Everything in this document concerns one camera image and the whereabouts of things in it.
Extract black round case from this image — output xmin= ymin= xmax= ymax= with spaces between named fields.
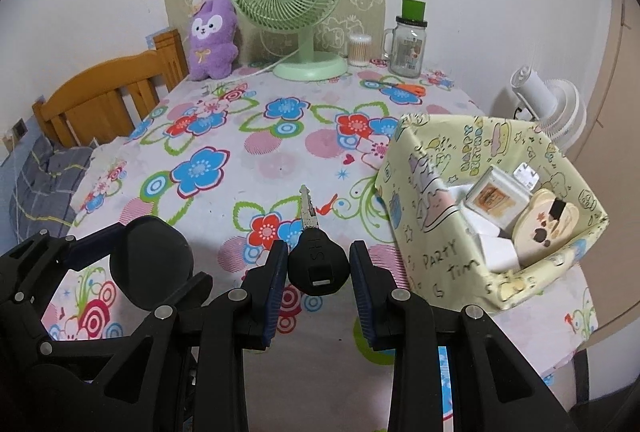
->
xmin=110 ymin=215 xmax=194 ymax=311

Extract black head key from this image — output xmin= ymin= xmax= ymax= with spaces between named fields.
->
xmin=288 ymin=185 xmax=350 ymax=296

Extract small white cube charger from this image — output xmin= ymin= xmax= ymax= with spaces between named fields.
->
xmin=478 ymin=235 xmax=520 ymax=274

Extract round cream compact mirror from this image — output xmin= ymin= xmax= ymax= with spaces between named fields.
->
xmin=511 ymin=188 xmax=580 ymax=268

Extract white rectangular remote box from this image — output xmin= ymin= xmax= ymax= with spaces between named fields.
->
xmin=463 ymin=166 xmax=532 ymax=231

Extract white 45W charger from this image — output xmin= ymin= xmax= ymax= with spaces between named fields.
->
xmin=512 ymin=162 xmax=539 ymax=191

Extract plaid grey pillow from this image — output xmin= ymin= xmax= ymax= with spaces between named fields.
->
xmin=9 ymin=135 xmax=93 ymax=242

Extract wooden bed headboard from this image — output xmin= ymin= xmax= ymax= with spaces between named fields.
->
xmin=32 ymin=28 xmax=188 ymax=148

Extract yellow cartoon storage box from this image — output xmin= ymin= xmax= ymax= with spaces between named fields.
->
xmin=376 ymin=114 xmax=608 ymax=313

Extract purple plush bunny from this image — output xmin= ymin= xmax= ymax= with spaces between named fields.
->
xmin=188 ymin=0 xmax=239 ymax=80

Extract beige door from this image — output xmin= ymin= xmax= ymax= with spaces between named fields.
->
xmin=570 ymin=0 xmax=639 ymax=344

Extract orange scissors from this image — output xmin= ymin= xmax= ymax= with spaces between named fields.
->
xmin=384 ymin=82 xmax=426 ymax=97

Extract white standing fan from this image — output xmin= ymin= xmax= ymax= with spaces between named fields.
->
xmin=510 ymin=66 xmax=587 ymax=151

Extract cotton swab container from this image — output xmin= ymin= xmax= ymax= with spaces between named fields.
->
xmin=347 ymin=33 xmax=372 ymax=66

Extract glass jar green lid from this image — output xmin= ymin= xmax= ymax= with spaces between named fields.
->
xmin=382 ymin=0 xmax=427 ymax=78

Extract cartoon cardboard backboard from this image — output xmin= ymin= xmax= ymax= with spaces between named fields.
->
xmin=164 ymin=0 xmax=386 ymax=64

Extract wall power socket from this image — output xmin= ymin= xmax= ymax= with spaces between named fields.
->
xmin=12 ymin=119 xmax=28 ymax=140

